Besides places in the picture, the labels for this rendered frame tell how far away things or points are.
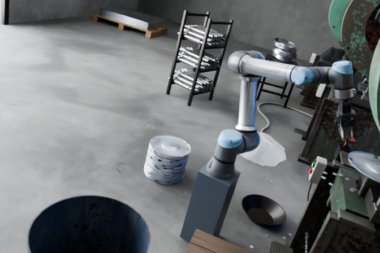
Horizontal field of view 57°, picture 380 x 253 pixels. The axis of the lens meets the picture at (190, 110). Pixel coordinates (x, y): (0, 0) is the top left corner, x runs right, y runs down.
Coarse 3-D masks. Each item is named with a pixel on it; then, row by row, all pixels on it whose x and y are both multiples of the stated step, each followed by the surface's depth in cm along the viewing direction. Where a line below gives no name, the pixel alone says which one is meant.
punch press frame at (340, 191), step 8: (344, 168) 180; (336, 176) 182; (344, 176) 172; (352, 176) 174; (336, 184) 176; (344, 184) 165; (352, 184) 167; (336, 192) 170; (344, 192) 158; (352, 192) 160; (328, 200) 182; (344, 200) 152; (352, 200) 153; (360, 200) 155; (336, 208) 160; (344, 208) 148; (352, 208) 147; (360, 208) 149; (360, 216) 145; (368, 216) 145; (376, 224) 144
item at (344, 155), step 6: (342, 156) 160; (342, 162) 154; (348, 162) 156; (354, 168) 153; (360, 180) 161; (366, 180) 155; (372, 180) 154; (360, 186) 158; (366, 186) 155; (372, 186) 155; (378, 186) 154; (360, 192) 157
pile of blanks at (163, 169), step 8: (152, 152) 238; (152, 160) 239; (160, 160) 237; (168, 160) 234; (176, 160) 237; (184, 160) 242; (144, 168) 250; (152, 168) 242; (160, 168) 237; (168, 168) 238; (176, 168) 239; (184, 168) 247; (152, 176) 242; (160, 176) 239; (168, 176) 240; (176, 176) 242; (168, 184) 242
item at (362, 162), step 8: (352, 152) 166; (360, 152) 168; (368, 152) 169; (360, 160) 160; (368, 160) 162; (376, 160) 164; (360, 168) 152; (368, 168) 154; (376, 168) 155; (368, 176) 146; (376, 176) 149
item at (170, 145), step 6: (156, 138) 251; (162, 138) 253; (168, 138) 255; (174, 138) 257; (180, 138) 258; (150, 144) 241; (156, 144) 243; (162, 144) 244; (168, 144) 246; (174, 144) 248; (180, 144) 251; (156, 150) 235; (162, 150) 238; (168, 150) 239; (174, 150) 241; (180, 150) 243; (186, 150) 245; (174, 156) 233; (180, 156) 236
